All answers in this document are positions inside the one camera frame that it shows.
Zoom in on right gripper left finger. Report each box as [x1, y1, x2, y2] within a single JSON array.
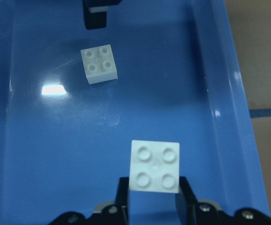
[[92, 177, 129, 225]]

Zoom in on blue plastic tray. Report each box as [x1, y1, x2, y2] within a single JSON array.
[[0, 0, 270, 225]]

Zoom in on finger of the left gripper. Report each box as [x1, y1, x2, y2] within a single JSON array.
[[82, 0, 121, 30]]

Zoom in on white block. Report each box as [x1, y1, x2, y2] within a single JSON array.
[[81, 45, 118, 85], [129, 140, 180, 194]]

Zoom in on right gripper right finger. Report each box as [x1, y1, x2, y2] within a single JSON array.
[[174, 175, 222, 225]]

